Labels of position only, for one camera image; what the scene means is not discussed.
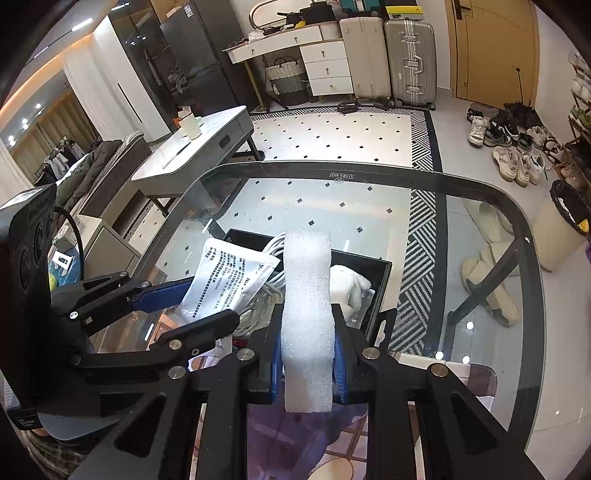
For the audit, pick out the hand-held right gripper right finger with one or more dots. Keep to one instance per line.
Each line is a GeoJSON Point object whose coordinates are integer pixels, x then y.
{"type": "Point", "coordinates": [339, 369]}

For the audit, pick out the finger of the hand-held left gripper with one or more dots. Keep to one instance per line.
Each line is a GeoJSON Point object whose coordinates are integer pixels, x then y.
{"type": "Point", "coordinates": [157, 295]}
{"type": "Point", "coordinates": [203, 334]}

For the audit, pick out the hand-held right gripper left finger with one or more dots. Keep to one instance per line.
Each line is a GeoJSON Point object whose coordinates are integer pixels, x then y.
{"type": "Point", "coordinates": [277, 369]}

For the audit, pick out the printed plastic packet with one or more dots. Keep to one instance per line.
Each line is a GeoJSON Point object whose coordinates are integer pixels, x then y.
{"type": "Point", "coordinates": [221, 281]}

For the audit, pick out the white foam strip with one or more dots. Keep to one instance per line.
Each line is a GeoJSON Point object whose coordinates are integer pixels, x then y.
{"type": "Point", "coordinates": [308, 314]}

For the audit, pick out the grey cabinet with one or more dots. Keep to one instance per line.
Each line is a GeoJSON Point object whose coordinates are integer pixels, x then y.
{"type": "Point", "coordinates": [111, 249]}

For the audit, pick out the purple patterned cloth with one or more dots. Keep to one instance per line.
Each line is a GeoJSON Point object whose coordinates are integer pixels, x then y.
{"type": "Point", "coordinates": [314, 443]}

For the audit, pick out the white charger adapter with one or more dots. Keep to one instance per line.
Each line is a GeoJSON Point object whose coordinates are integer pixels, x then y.
{"type": "Point", "coordinates": [351, 286]}

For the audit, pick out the dark green jacket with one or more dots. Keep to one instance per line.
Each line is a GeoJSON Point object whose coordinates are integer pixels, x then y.
{"type": "Point", "coordinates": [87, 175]}

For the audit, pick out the grey coffee table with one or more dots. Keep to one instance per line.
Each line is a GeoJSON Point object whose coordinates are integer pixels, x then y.
{"type": "Point", "coordinates": [194, 152]}

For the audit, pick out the beige slipper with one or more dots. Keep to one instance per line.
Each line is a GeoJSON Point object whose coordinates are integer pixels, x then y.
{"type": "Point", "coordinates": [489, 221]}
{"type": "Point", "coordinates": [489, 286]}

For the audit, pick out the white cup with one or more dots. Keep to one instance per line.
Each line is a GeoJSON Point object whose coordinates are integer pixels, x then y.
{"type": "Point", "coordinates": [190, 124]}

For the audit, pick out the glass table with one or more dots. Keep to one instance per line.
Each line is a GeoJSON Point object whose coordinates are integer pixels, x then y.
{"type": "Point", "coordinates": [351, 134]}

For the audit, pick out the dark grey refrigerator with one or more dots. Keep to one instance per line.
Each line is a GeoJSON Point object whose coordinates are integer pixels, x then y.
{"type": "Point", "coordinates": [198, 50]}

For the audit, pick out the woven basket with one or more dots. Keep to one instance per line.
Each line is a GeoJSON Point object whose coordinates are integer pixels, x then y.
{"type": "Point", "coordinates": [286, 81]}

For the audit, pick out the trash bin with black liner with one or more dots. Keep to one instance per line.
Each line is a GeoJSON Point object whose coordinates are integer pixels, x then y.
{"type": "Point", "coordinates": [554, 235]}

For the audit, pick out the small black object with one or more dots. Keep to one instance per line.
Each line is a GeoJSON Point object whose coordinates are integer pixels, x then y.
{"type": "Point", "coordinates": [347, 108]}

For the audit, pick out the group of loose sneakers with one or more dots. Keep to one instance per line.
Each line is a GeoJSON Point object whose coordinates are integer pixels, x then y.
{"type": "Point", "coordinates": [512, 157]}

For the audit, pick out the white desk with drawers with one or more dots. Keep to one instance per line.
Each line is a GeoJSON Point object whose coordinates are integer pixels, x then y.
{"type": "Point", "coordinates": [323, 64]}

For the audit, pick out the oval mirror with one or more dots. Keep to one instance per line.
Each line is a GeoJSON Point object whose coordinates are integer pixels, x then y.
{"type": "Point", "coordinates": [277, 11]}

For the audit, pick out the cream suitcase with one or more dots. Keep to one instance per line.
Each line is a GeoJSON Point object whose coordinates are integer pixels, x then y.
{"type": "Point", "coordinates": [362, 55]}

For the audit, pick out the silver suitcase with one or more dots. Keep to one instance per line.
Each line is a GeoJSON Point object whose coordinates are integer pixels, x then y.
{"type": "Point", "coordinates": [411, 60]}

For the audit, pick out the black umbrella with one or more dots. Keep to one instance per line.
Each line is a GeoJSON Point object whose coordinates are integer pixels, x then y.
{"type": "Point", "coordinates": [524, 110]}

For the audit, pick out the black bag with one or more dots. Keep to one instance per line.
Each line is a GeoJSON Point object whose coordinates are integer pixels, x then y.
{"type": "Point", "coordinates": [318, 14]}

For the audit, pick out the metal shoe rack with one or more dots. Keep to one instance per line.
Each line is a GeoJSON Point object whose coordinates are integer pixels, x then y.
{"type": "Point", "coordinates": [579, 138]}

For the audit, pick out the wooden door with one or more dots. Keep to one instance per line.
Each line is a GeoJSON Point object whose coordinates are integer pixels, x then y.
{"type": "Point", "coordinates": [494, 50]}

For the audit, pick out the teal storage box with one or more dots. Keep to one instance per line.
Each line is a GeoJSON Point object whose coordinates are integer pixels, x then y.
{"type": "Point", "coordinates": [362, 5]}

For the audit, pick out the yellow and black box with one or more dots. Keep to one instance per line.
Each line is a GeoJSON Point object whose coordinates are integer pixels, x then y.
{"type": "Point", "coordinates": [404, 13]}

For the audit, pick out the shelved shoe collection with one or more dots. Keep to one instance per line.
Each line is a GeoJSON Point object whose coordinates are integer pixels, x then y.
{"type": "Point", "coordinates": [579, 87]}

